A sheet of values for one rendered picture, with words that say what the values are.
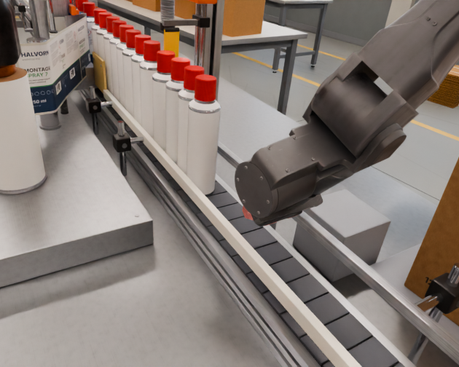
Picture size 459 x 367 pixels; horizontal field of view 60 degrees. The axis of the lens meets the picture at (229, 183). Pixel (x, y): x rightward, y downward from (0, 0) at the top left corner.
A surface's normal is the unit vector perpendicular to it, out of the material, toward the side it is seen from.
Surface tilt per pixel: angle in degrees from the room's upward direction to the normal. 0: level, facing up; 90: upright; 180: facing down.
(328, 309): 0
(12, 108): 90
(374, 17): 90
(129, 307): 0
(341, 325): 0
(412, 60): 66
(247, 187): 94
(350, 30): 90
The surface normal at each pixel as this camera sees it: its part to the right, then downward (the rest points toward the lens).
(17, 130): 0.76, 0.40
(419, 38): -0.57, -0.02
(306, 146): 0.26, -0.59
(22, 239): 0.08, -0.85
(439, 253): -0.82, 0.24
